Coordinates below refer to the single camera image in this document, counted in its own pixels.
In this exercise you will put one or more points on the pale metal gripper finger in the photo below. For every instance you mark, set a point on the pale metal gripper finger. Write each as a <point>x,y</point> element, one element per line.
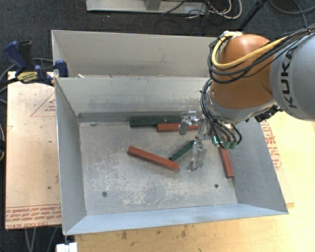
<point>193,159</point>
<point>202,157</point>

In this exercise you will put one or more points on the short dark green flat block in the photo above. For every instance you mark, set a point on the short dark green flat block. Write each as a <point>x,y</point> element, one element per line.
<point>182,151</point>

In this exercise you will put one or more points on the red-brown flat block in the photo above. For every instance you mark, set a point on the red-brown flat block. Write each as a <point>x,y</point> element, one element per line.
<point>226,164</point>
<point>153,158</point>
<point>168,127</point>

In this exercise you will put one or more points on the long dark green flat block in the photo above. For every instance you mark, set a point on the long dark green flat block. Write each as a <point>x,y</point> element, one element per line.
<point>152,121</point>

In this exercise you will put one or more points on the grey metal bin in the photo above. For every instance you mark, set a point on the grey metal bin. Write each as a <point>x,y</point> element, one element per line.
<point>136,188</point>

